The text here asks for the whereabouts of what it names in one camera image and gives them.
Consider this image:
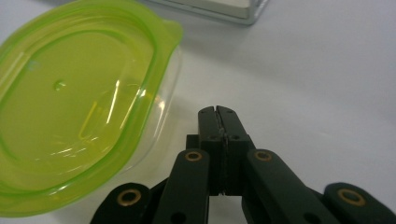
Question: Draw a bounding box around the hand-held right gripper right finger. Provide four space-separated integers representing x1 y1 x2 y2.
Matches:
216 105 257 197

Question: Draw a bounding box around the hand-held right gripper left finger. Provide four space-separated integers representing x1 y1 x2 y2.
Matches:
185 105 226 197

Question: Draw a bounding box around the green lidded plastic container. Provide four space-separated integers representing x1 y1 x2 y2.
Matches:
0 0 185 218

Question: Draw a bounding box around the white wire two-tier rack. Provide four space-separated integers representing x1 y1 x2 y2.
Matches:
146 0 271 26

